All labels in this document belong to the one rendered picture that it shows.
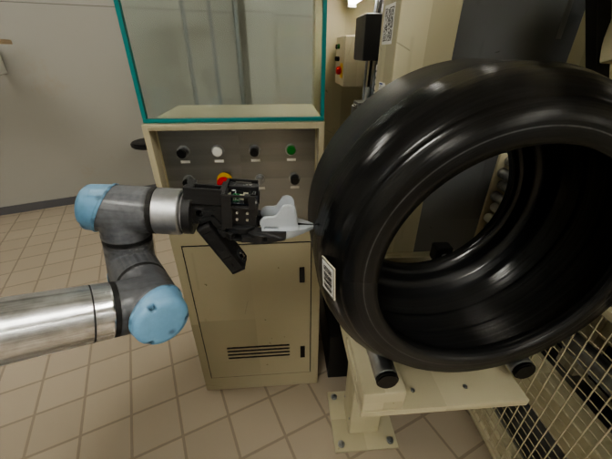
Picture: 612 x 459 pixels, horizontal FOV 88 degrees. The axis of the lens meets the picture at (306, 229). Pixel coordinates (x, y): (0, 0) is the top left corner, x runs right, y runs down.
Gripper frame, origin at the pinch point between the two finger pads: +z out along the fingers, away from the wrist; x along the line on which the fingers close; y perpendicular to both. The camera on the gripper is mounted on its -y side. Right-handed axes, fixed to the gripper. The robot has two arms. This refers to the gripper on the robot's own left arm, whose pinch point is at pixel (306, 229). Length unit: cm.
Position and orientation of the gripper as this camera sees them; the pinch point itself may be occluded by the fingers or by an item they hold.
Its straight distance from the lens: 55.0
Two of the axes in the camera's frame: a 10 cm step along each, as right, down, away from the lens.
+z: 9.9, 0.5, 1.2
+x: -0.8, -5.0, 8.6
